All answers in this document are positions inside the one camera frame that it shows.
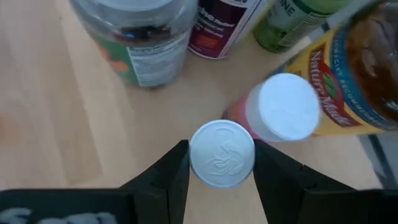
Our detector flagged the white headache relief bottle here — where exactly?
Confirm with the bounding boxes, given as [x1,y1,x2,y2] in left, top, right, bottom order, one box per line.
[188,0,274,60]

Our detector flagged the clear gummy vitamin bottle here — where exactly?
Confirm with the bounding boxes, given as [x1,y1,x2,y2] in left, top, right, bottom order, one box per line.
[68,0,200,88]

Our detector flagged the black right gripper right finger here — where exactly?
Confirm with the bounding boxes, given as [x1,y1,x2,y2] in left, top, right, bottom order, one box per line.
[252,138,398,224]

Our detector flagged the green medicine bottle green cap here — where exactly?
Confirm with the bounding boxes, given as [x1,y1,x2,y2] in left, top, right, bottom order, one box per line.
[251,0,358,54]

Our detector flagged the pink Pepto Bismol bottle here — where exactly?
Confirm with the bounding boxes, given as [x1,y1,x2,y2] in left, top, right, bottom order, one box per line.
[221,73,323,143]

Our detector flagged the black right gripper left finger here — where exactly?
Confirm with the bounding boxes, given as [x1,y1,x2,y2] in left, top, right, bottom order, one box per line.
[119,139,191,224]

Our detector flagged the brown bottle yellow cap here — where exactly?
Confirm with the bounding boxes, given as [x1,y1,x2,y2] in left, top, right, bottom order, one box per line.
[269,0,398,137]

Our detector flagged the wooden shelf black metal legs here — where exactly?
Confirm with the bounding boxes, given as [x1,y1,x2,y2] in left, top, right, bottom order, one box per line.
[0,0,394,224]

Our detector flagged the small white medicine bottle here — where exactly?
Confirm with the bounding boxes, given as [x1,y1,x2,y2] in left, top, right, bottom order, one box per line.
[188,119,256,190]

